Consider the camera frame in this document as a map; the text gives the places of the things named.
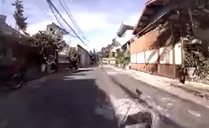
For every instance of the pale concrete roadside strip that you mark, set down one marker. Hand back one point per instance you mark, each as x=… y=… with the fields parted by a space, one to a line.
x=158 y=80

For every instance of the potted plants and bushes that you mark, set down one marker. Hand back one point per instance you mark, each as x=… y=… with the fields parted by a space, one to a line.
x=200 y=65

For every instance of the leafy green tree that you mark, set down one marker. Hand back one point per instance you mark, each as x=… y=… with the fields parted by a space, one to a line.
x=49 y=41

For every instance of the dark roofed building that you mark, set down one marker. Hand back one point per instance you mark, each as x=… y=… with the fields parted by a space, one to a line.
x=5 y=50

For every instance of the distant row of trees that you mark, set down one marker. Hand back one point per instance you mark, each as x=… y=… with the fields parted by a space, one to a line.
x=107 y=51

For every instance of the tall conifer tree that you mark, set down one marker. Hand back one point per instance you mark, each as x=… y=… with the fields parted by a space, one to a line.
x=20 y=15

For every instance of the orange and white building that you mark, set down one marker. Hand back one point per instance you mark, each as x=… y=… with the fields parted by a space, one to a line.
x=152 y=46

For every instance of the grey wall building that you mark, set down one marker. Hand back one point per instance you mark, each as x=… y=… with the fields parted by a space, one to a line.
x=83 y=56

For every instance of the white building with roof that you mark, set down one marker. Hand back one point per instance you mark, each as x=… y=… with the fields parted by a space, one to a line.
x=55 y=33

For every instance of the parked motorcycle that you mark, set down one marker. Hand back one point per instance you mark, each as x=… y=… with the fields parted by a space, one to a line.
x=12 y=75

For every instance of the grey asphalt road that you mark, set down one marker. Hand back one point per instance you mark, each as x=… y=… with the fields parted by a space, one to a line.
x=92 y=96

